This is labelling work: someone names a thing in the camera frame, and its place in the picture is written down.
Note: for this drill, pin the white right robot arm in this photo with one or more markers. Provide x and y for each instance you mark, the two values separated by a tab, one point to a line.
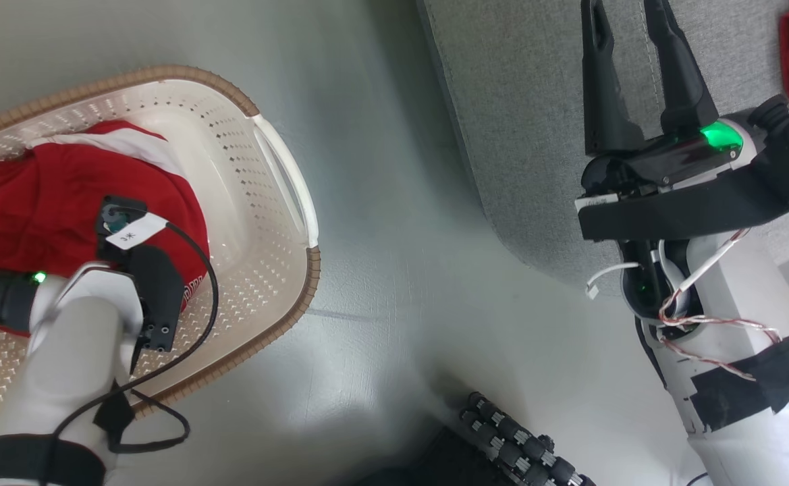
752	297

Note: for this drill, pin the cream laundry basket brown rim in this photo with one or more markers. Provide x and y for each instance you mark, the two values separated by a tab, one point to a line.
246	202

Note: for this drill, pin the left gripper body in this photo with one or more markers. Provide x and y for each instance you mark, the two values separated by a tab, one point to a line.
6	300

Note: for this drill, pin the grey fabric sofa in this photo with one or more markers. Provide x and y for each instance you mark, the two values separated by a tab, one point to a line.
515	135

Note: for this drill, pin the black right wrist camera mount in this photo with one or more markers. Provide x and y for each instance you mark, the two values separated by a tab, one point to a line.
704	202

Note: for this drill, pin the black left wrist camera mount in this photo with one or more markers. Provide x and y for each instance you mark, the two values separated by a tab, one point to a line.
158	290

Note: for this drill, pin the red and white garment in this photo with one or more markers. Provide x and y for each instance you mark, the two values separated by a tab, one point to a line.
43	202

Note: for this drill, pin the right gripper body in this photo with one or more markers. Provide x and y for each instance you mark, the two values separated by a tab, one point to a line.
671	158

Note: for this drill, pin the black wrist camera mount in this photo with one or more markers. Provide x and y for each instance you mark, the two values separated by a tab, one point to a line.
704	202
158	290

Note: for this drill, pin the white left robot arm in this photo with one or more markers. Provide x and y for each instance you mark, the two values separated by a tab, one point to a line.
63	378

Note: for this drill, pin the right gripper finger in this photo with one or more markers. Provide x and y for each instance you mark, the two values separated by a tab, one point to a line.
600	101
684	88

